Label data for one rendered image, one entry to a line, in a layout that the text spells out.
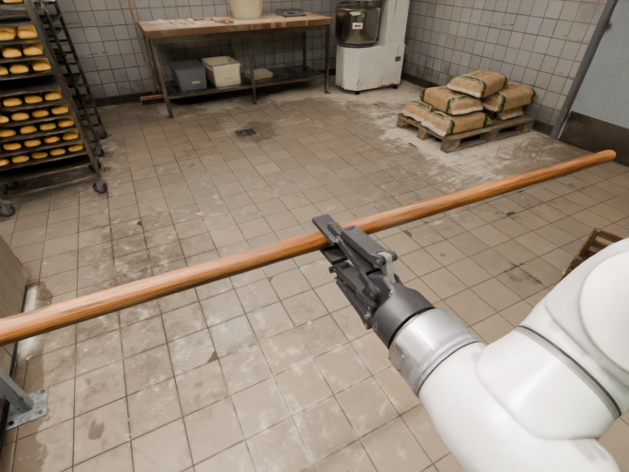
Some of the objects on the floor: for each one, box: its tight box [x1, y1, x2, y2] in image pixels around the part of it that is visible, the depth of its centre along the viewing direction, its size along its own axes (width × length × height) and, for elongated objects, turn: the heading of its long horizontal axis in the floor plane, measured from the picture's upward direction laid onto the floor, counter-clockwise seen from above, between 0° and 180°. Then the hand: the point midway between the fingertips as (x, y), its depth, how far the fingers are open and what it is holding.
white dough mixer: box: [335, 0, 410, 95], centre depth 474 cm, size 92×59×132 cm, turn 117°
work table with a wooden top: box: [137, 11, 333, 117], centre depth 457 cm, size 220×80×90 cm, turn 117°
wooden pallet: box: [396, 112, 535, 154], centre depth 388 cm, size 120×80×14 cm, turn 117°
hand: (329, 238), depth 56 cm, fingers closed on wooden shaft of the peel, 3 cm apart
